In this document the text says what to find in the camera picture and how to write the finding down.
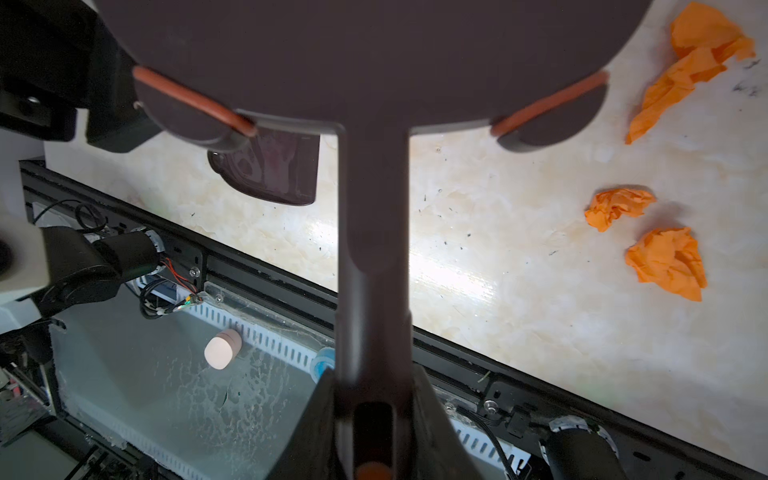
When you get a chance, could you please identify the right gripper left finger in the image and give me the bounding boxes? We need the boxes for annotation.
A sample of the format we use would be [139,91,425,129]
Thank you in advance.
[267,369,336,479]

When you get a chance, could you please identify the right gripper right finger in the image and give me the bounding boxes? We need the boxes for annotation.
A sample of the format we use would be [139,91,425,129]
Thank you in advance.
[411,364,482,480]

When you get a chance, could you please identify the dark brown plastic dustpan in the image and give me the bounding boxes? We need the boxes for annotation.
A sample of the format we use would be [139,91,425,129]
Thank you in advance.
[207,128,320,206]

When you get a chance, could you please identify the dark brown hand brush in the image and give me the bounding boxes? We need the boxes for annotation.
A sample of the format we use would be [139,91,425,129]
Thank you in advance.
[96,1,649,479]

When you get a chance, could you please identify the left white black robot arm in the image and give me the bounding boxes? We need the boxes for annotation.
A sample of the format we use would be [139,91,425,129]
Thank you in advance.
[1,1,163,412]

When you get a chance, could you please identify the blue tape roll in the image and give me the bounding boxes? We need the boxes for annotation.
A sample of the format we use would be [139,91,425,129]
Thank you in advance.
[310,347,335,383]

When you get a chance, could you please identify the pink cylinder object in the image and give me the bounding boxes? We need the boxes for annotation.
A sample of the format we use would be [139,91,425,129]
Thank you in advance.
[204,329,243,370]

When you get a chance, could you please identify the small orange scrap front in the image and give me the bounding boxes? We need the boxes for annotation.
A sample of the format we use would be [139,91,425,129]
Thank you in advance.
[584,188,657,232]

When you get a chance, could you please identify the orange scrap front right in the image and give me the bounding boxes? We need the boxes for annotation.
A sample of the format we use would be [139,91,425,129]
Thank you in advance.
[625,227,708,302]

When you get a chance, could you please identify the long orange paper scrap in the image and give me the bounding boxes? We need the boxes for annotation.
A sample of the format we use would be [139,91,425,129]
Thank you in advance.
[625,2,756,145]

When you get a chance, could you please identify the white slotted cable duct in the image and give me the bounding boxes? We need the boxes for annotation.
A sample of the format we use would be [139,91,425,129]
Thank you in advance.
[151,286,503,470]

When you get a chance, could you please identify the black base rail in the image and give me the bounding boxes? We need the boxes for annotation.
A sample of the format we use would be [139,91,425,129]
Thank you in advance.
[51,176,757,479]

